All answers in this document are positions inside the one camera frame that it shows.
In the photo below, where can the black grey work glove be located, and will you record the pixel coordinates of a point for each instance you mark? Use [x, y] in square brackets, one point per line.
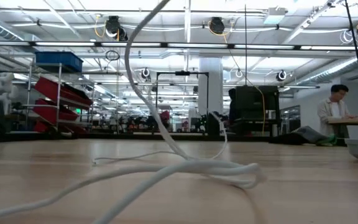
[306, 133]

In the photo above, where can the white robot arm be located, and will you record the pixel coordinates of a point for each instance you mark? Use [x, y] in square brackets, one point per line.
[3, 90]

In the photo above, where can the red storage bin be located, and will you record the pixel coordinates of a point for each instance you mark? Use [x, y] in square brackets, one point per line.
[48, 112]
[40, 127]
[51, 88]

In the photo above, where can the black cylinder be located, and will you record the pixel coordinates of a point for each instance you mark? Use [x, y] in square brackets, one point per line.
[213, 127]

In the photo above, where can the standing person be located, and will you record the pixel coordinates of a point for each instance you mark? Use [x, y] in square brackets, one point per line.
[331, 112]

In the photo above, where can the wooden desk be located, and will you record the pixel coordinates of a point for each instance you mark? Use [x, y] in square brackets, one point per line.
[353, 120]

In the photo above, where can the black aluminium table frame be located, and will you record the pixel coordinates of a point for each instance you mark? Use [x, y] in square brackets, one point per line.
[26, 137]

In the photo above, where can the white building column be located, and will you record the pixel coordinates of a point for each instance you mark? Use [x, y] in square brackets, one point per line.
[210, 87]

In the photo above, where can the black cabinet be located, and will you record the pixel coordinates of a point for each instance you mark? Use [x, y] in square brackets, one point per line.
[253, 98]

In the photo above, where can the thin black vertical rod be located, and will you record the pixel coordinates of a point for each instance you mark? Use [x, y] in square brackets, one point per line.
[245, 46]

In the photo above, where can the black background rig frame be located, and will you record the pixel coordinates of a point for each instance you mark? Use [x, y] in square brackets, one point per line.
[194, 73]

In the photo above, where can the metal shelf rack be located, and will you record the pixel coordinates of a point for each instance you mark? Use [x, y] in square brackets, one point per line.
[59, 77]

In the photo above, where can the blue storage bin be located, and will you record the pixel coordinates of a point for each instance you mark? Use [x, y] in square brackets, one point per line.
[57, 59]

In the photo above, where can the small green object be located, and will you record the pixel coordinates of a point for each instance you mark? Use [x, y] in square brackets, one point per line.
[328, 141]

